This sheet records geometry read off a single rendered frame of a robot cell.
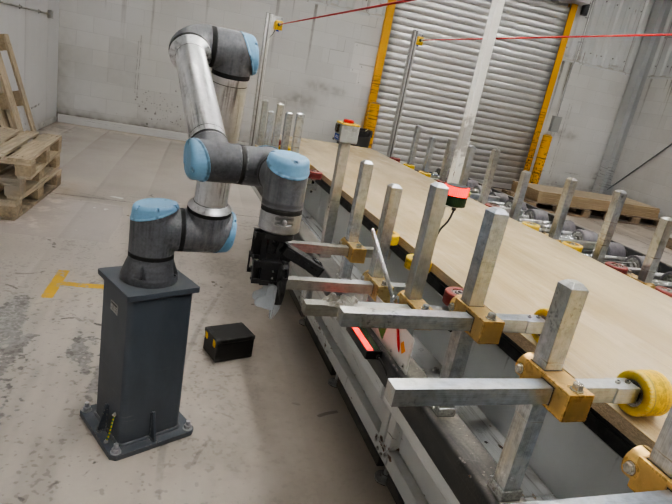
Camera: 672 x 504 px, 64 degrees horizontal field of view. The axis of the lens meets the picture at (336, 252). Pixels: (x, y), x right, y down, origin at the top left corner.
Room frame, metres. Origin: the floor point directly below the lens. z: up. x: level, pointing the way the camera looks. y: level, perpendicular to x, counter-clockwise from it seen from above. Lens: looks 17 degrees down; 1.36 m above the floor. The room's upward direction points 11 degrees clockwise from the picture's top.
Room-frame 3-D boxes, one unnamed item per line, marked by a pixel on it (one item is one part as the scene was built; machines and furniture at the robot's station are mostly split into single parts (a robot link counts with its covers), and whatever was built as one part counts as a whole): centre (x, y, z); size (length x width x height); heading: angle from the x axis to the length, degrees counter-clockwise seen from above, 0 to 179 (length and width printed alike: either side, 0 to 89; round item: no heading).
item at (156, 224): (1.73, 0.61, 0.79); 0.17 x 0.15 x 0.18; 116
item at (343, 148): (2.03, 0.05, 0.93); 0.05 x 0.05 x 0.45; 20
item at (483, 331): (1.06, -0.31, 0.95); 0.14 x 0.06 x 0.05; 20
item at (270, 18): (3.97, 0.71, 1.20); 0.15 x 0.12 x 1.00; 20
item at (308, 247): (1.72, 0.02, 0.83); 0.44 x 0.03 x 0.04; 110
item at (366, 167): (1.78, -0.04, 0.89); 0.04 x 0.04 x 0.48; 20
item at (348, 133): (2.03, 0.04, 1.18); 0.07 x 0.07 x 0.08; 20
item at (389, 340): (1.33, -0.18, 0.75); 0.26 x 0.01 x 0.10; 20
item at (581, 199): (9.15, -3.94, 0.23); 2.41 x 0.77 x 0.17; 108
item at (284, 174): (1.15, 0.13, 1.14); 0.10 x 0.09 x 0.12; 26
